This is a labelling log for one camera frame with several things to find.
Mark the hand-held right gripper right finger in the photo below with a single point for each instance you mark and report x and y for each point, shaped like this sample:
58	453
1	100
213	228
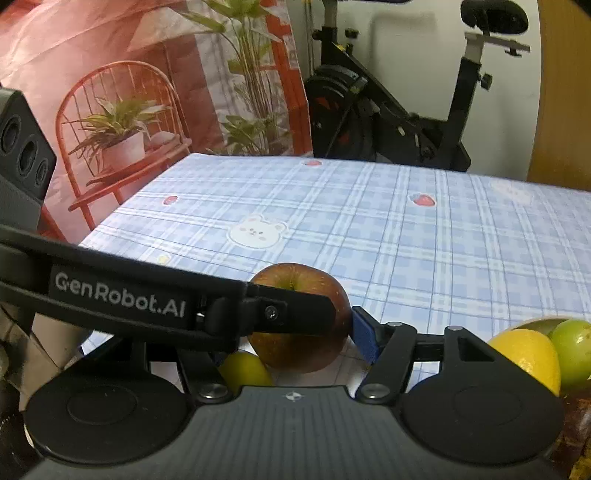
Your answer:
367	337

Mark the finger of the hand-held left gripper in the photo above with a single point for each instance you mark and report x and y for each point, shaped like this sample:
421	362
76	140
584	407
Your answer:
295	316

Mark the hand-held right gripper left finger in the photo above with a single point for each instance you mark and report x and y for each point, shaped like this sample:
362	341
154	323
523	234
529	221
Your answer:
203	374

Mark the red apple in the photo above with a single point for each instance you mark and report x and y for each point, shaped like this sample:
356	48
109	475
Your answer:
300	353

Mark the small yellow lemon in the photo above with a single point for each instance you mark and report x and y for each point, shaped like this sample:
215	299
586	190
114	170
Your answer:
244	374

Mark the large yellow lemon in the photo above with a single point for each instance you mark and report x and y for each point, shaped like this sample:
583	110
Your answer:
526	360

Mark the cream round plate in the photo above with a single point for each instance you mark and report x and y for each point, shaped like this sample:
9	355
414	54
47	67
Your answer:
535	323

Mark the green lime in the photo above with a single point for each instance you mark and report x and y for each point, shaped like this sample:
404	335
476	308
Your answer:
575	350

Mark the blue plaid tablecloth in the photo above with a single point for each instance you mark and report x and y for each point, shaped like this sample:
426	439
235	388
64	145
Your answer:
369	221

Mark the black exercise bike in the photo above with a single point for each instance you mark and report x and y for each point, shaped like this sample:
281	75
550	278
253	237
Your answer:
369	124

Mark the printed backdrop cloth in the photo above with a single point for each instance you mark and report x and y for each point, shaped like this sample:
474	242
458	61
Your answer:
69	46

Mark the wooden board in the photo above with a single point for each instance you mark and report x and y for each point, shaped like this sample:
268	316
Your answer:
568	115

